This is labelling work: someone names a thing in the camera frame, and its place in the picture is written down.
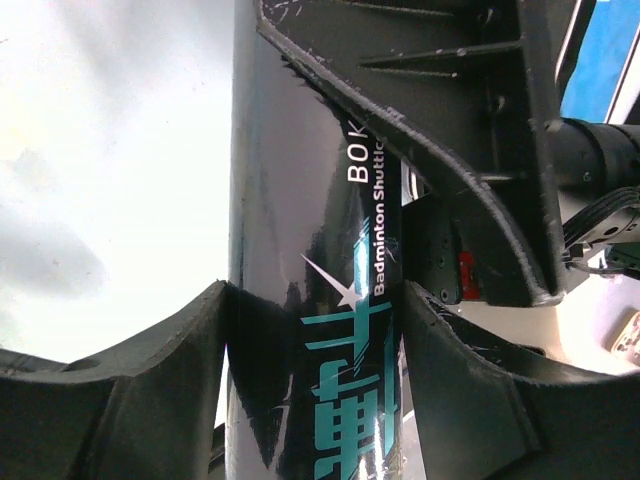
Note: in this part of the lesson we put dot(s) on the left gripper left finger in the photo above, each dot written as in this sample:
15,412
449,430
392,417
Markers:
144,408

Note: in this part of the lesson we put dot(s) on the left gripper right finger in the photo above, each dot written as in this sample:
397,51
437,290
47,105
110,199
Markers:
489,409

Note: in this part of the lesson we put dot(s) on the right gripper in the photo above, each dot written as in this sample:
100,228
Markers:
463,91

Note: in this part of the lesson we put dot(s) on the black shuttlecock tube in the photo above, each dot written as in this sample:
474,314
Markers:
315,377

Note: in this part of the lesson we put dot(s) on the blue racket bag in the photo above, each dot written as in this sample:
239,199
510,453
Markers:
605,82

